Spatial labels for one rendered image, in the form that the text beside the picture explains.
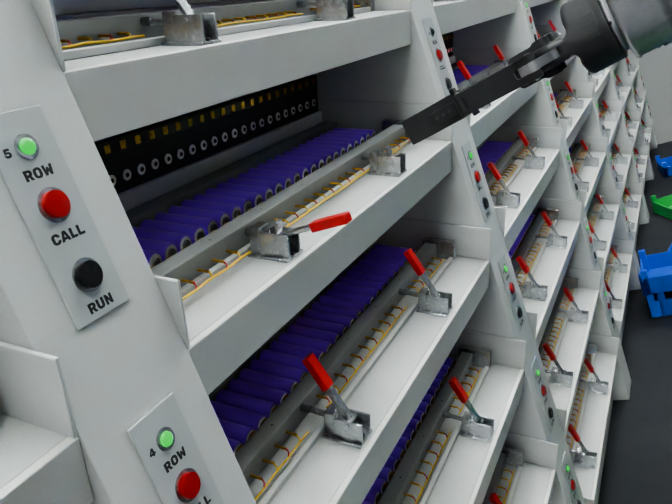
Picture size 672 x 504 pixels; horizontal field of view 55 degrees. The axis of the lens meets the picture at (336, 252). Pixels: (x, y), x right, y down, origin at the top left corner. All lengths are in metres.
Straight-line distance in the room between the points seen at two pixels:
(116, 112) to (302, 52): 0.26
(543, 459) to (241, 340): 0.75
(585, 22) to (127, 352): 0.50
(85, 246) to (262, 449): 0.27
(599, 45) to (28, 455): 0.57
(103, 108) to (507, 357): 0.77
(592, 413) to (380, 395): 0.98
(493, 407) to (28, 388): 0.71
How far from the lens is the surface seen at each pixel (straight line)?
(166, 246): 0.56
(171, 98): 0.50
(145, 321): 0.42
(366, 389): 0.69
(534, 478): 1.14
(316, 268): 0.58
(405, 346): 0.76
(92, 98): 0.44
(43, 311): 0.38
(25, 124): 0.40
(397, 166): 0.78
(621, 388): 1.89
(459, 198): 0.97
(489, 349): 1.06
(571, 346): 1.49
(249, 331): 0.50
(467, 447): 0.90
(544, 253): 1.48
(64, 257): 0.39
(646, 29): 0.67
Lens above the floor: 1.01
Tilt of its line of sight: 13 degrees down
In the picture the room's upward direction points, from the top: 21 degrees counter-clockwise
